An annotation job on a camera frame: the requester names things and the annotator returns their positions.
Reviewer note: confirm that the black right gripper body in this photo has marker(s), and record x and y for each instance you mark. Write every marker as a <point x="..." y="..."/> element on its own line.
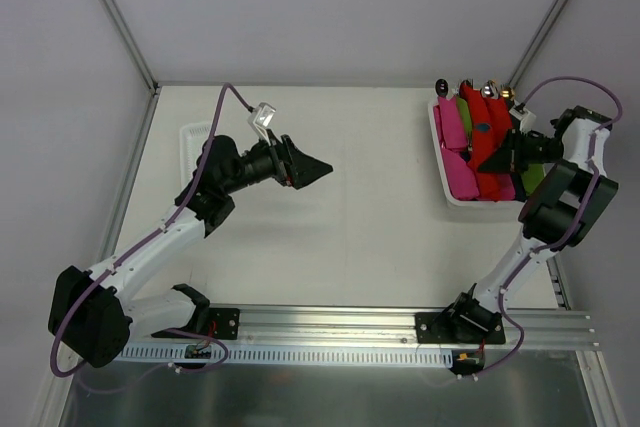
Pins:
<point x="516" y="150"/>

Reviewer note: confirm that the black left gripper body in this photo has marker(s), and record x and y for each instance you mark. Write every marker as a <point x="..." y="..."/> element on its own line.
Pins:
<point x="288" y="162"/>

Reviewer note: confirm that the blue plastic spoon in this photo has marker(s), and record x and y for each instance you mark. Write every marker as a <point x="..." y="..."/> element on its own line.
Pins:
<point x="482" y="127"/>

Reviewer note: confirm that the red paper napkin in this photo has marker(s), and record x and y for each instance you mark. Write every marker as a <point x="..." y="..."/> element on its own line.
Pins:
<point x="491" y="187"/>

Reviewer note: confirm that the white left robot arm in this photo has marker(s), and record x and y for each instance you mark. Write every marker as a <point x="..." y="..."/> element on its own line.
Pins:
<point x="96" y="312"/>

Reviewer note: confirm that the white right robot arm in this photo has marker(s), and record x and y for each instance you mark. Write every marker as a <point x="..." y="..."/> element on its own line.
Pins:
<point x="558" y="214"/>

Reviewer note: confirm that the white basket of rolled napkins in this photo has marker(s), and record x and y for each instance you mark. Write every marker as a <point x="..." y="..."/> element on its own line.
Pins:
<point x="469" y="125"/>

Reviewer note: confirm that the white utensil tray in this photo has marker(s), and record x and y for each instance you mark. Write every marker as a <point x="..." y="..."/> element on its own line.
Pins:
<point x="192" y="138"/>

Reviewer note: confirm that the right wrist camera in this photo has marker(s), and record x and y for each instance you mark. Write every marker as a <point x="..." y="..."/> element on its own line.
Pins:
<point x="522" y="118"/>

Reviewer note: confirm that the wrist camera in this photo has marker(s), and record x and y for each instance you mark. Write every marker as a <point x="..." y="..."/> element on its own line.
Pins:
<point x="259" y="120"/>
<point x="522" y="118"/>

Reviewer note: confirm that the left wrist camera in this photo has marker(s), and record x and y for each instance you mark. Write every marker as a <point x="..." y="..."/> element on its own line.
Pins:
<point x="259" y="120"/>

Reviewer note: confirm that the aluminium mounting rail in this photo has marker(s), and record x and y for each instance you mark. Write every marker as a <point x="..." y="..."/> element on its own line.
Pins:
<point x="545" y="329"/>

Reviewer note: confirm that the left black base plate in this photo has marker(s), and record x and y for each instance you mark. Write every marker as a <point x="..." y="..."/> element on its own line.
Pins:
<point x="222" y="323"/>

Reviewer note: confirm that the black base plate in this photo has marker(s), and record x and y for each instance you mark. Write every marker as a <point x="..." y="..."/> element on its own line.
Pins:
<point x="222" y="323"/>
<point x="441" y="328"/>

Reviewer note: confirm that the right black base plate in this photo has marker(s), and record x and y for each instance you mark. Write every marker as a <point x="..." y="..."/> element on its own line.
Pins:
<point x="441" y="328"/>

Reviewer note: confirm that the white slotted cable duct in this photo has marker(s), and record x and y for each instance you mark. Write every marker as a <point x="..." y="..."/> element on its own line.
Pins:
<point x="404" y="356"/>

